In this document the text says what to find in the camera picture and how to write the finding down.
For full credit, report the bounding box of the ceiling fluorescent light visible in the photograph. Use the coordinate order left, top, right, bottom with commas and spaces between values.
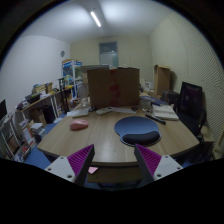
90, 11, 101, 28

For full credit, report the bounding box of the window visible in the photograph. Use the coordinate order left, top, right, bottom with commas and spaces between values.
99, 42, 119, 67

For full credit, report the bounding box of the tall cardboard box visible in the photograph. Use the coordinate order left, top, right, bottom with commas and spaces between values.
154, 65, 170, 95

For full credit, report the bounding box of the wooden side desk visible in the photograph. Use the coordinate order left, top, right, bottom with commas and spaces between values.
17, 86, 72, 119

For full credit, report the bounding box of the round wall clock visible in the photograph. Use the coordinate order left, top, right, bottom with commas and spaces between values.
60, 51, 65, 57

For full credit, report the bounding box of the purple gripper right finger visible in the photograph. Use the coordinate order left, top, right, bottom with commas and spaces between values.
134, 144, 182, 186

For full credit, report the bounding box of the black pen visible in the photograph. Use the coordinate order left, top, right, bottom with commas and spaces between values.
145, 114, 166, 125

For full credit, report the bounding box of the white storage shelf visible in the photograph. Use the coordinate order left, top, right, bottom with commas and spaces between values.
0, 117, 36, 163

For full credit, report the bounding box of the white paper stack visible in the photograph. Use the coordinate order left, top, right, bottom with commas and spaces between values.
67, 108, 89, 118

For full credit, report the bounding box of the black office chair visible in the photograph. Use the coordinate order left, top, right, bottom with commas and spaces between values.
175, 82, 207, 137

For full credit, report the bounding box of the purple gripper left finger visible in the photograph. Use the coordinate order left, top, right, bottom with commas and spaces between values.
46, 144, 95, 186

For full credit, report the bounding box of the pink computer mouse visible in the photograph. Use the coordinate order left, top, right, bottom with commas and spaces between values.
70, 119, 88, 130

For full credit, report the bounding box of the pink sticky note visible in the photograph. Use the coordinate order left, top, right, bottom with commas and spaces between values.
88, 167, 98, 174

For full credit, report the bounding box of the white remote control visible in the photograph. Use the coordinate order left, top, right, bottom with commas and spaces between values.
96, 107, 113, 116

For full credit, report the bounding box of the dark blue mouse pad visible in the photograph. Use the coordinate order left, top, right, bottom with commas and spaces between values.
114, 116, 161, 146

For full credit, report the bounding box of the large brown cardboard box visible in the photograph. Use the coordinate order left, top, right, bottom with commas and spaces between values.
87, 68, 140, 108

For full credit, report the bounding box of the open white notebook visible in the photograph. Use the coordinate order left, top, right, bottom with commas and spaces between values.
153, 105, 179, 120

